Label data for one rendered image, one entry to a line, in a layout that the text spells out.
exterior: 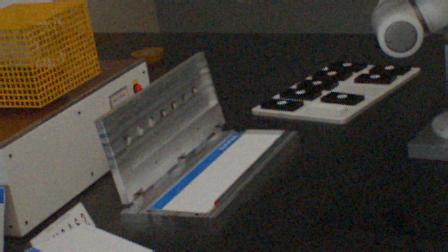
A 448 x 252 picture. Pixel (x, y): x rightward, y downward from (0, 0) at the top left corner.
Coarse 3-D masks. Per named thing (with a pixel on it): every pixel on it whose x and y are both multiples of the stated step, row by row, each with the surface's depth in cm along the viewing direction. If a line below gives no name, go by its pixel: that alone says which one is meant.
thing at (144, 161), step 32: (192, 64) 204; (160, 96) 192; (192, 96) 203; (96, 128) 172; (128, 128) 180; (160, 128) 190; (192, 128) 199; (128, 160) 177; (160, 160) 186; (128, 192) 175
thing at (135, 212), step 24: (216, 144) 204; (288, 144) 200; (192, 168) 194; (264, 168) 188; (144, 192) 181; (240, 192) 178; (144, 216) 175; (168, 216) 173; (192, 216) 170; (216, 216) 169
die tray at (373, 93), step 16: (352, 80) 239; (400, 80) 233; (320, 96) 230; (368, 96) 225; (384, 96) 225; (256, 112) 227; (272, 112) 224; (288, 112) 222; (304, 112) 220; (352, 112) 215
